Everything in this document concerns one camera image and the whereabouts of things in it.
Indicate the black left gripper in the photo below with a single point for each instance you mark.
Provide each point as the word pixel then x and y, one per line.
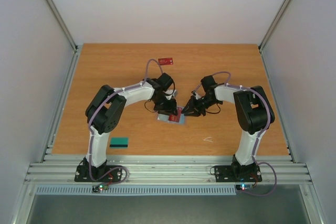
pixel 170 108

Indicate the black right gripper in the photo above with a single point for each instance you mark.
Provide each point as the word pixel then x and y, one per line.
pixel 197 104

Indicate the pink leather card holder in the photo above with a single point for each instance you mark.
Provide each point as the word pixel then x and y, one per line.
pixel 164 118

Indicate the red vip card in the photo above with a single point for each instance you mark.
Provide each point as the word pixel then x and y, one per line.
pixel 165 61
pixel 179 118

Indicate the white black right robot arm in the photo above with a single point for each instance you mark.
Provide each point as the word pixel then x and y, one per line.
pixel 254 113

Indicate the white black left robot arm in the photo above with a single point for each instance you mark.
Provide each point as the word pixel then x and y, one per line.
pixel 105 110

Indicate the teal card with black stripe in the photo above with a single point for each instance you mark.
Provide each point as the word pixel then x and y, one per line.
pixel 119 142

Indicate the right controller circuit board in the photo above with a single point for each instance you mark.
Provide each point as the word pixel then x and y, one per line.
pixel 244 187

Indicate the controller circuit board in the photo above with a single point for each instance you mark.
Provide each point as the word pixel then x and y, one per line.
pixel 244 187
pixel 100 188

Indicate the left controller circuit board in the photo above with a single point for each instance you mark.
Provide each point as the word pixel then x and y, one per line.
pixel 100 188

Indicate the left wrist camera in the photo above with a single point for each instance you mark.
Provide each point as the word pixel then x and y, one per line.
pixel 171 94

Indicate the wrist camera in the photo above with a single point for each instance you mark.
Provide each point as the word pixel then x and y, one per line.
pixel 196 95
pixel 171 94

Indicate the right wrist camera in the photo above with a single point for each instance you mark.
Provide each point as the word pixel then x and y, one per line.
pixel 196 95

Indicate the grey slotted cable duct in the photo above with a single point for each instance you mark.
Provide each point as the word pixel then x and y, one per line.
pixel 138 190

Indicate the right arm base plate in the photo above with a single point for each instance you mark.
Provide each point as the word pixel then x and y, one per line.
pixel 235 172

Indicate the left aluminium frame post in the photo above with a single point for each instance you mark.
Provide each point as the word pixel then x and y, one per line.
pixel 62 24

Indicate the aluminium frame post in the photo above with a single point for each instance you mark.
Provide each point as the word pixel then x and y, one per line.
pixel 273 25
pixel 62 24

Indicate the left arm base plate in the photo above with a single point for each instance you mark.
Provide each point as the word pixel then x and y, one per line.
pixel 104 173

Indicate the aluminium front rail frame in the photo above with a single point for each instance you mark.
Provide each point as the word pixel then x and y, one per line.
pixel 167 169

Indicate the right aluminium frame post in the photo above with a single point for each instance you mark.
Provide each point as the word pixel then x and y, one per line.
pixel 273 25

